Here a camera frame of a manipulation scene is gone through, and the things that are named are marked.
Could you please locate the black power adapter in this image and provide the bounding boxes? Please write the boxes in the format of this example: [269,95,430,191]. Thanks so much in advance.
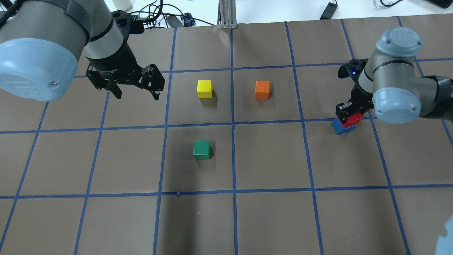
[320,2,338,20]

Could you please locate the aluminium frame post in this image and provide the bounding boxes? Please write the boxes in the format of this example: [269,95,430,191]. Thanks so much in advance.
[217,0,237,29]

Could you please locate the orange wooden block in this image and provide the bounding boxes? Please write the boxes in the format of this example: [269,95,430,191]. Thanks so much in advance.
[254,80,270,100]

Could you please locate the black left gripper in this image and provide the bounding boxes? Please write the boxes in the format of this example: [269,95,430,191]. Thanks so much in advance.
[86,60,165,101]

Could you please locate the yellow wooden block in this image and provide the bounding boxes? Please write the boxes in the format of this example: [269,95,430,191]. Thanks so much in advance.
[197,80,213,99]

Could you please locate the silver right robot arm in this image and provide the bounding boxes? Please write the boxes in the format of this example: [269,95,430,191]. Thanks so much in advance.
[333,27,452,255]

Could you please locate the blue wooden block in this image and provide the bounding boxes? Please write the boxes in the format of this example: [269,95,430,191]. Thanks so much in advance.
[332,118,356,135]

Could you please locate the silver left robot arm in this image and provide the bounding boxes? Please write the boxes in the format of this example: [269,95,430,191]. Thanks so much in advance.
[0,0,165,101]

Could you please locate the red wooden block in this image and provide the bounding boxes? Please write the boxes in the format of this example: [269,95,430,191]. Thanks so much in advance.
[342,111,363,129]

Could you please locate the green wooden block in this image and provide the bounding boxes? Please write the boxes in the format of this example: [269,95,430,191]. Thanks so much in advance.
[193,140,212,160]

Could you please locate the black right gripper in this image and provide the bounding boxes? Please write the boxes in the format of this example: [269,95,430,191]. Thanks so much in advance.
[335,85,375,123]

